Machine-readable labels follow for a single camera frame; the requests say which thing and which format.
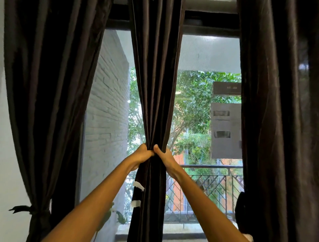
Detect person's left hand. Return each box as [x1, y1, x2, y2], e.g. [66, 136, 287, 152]
[130, 143, 155, 171]

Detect person's right hand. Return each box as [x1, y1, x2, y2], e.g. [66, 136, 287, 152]
[153, 144, 183, 180]

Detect person's left forearm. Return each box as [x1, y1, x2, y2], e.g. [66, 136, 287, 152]
[42, 157, 136, 242]

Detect person's right forearm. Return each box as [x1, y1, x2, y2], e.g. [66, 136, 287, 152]
[172, 168, 250, 242]

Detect green trees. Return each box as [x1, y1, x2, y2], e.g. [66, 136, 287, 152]
[127, 67, 242, 160]

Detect black metal balcony railing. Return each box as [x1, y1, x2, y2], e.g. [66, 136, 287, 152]
[125, 165, 244, 223]

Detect grey building with vents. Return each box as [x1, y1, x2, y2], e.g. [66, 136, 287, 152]
[211, 81, 243, 159]

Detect green potted plant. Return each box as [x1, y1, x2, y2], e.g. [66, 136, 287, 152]
[93, 202, 128, 241]

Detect dark brown tied curtain panel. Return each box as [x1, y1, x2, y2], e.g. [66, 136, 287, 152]
[4, 0, 114, 242]

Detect dark brown wide curtain panel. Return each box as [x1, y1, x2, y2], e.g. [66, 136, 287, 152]
[236, 0, 319, 242]

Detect dark curtain tieback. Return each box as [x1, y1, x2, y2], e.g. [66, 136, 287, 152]
[9, 205, 51, 217]

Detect dark window frame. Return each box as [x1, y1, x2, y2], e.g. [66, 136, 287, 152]
[106, 0, 241, 38]

